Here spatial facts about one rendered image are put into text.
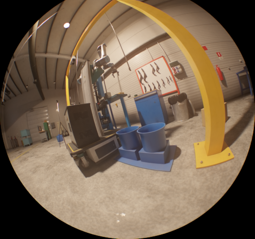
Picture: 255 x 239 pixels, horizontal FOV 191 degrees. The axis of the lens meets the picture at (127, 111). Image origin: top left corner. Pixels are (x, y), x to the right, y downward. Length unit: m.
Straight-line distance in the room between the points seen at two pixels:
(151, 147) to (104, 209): 0.66
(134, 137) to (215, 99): 0.86
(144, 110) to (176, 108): 0.88
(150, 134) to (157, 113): 1.36
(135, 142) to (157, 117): 1.25
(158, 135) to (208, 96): 0.53
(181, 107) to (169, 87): 1.33
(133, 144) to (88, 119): 0.64
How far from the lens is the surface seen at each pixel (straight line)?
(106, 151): 1.09
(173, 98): 1.89
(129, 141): 0.88
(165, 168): 0.78
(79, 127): 0.99
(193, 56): 0.71
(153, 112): 2.02
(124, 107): 1.90
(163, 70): 3.26
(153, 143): 0.72
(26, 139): 9.19
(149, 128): 0.91
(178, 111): 1.96
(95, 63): 1.55
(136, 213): 0.61
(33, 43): 6.41
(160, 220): 0.59
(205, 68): 0.69
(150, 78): 3.32
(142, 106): 2.13
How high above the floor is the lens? 0.58
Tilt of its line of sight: level
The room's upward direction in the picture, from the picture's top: 16 degrees counter-clockwise
